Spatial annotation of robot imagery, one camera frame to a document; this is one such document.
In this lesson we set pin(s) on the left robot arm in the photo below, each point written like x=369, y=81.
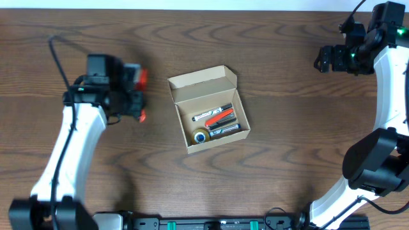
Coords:
x=110, y=88

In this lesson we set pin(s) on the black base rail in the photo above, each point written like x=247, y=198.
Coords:
x=126, y=220

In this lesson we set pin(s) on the red black stapler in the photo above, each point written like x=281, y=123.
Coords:
x=223, y=116

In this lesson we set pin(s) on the cardboard box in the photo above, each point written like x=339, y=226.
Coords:
x=201, y=91

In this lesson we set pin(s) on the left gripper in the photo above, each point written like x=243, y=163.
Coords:
x=138, y=105

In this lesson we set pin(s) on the yellow tape roll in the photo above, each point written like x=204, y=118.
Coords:
x=200, y=136

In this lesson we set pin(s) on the blue whiteboard marker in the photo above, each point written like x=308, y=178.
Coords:
x=225, y=130

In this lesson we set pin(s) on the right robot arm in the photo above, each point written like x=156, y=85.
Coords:
x=377, y=165

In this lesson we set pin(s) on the black whiteboard marker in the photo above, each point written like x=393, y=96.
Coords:
x=212, y=112

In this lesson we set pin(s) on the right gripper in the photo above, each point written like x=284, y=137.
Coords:
x=323, y=57

